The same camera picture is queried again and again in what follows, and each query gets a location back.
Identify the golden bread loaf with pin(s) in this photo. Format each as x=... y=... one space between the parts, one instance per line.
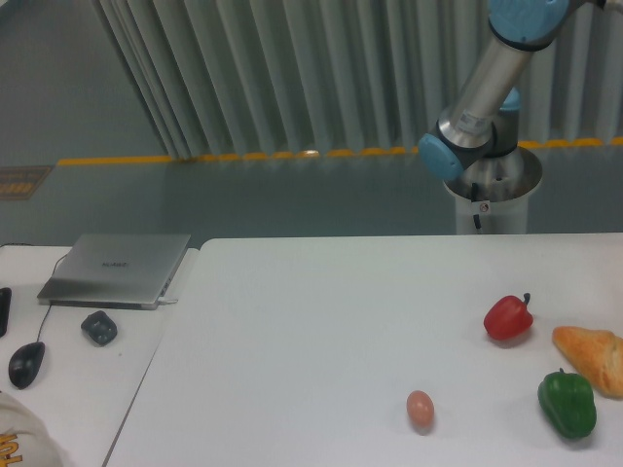
x=595 y=354

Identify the red bell pepper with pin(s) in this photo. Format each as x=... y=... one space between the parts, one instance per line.
x=508 y=318

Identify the grey pleated curtain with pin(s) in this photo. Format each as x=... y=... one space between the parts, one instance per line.
x=248 y=77

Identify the silver closed laptop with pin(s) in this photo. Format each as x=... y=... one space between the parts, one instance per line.
x=127 y=271

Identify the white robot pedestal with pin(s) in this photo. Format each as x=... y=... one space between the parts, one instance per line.
x=493 y=195

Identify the white cap with yellow letters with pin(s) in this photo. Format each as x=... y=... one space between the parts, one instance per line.
x=25 y=440

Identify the brown egg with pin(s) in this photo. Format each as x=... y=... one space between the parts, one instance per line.
x=420 y=409

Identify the black computer mouse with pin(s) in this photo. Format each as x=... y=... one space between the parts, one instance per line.
x=25 y=364

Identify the white laptop plug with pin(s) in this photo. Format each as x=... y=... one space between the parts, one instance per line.
x=167 y=301

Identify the green bell pepper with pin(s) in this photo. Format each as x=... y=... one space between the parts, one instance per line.
x=567 y=400

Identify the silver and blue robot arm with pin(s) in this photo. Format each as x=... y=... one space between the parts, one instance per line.
x=553 y=67

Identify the black device at left edge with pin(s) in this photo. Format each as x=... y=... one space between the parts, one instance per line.
x=5 y=307

